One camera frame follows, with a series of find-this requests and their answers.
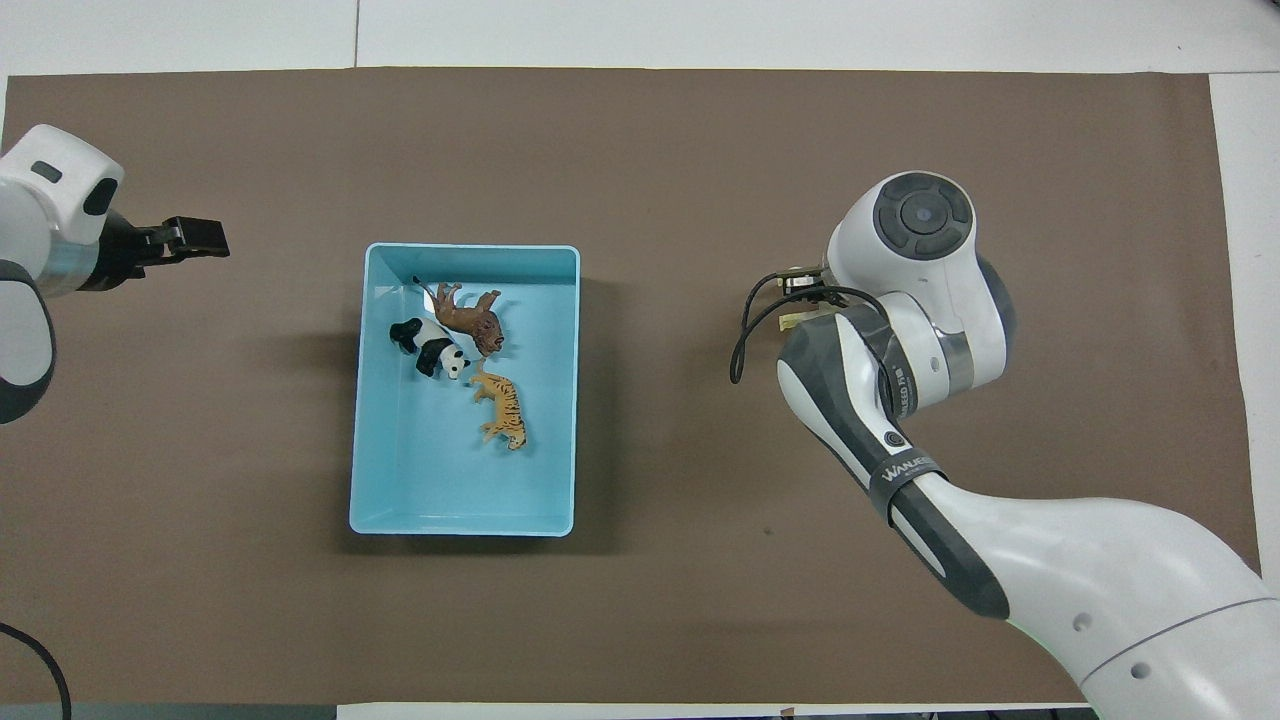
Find light blue storage box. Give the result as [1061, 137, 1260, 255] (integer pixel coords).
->
[348, 242, 582, 540]

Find orange tiger toy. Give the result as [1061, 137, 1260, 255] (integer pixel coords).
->
[467, 371, 529, 452]

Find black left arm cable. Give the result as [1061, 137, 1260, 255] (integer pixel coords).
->
[0, 621, 74, 720]

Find brown table mat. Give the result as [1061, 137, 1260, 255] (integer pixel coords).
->
[0, 67, 1259, 706]

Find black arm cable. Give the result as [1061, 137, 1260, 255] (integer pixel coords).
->
[0, 621, 74, 720]
[729, 269, 893, 387]

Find black and white panda toy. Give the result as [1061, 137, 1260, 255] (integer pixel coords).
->
[389, 315, 474, 382]

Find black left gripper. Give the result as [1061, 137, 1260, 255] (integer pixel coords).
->
[84, 211, 231, 294]

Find brown lion toy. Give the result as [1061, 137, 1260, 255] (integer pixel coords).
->
[412, 275, 507, 359]

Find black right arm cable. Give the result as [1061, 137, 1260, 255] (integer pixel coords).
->
[729, 269, 893, 387]

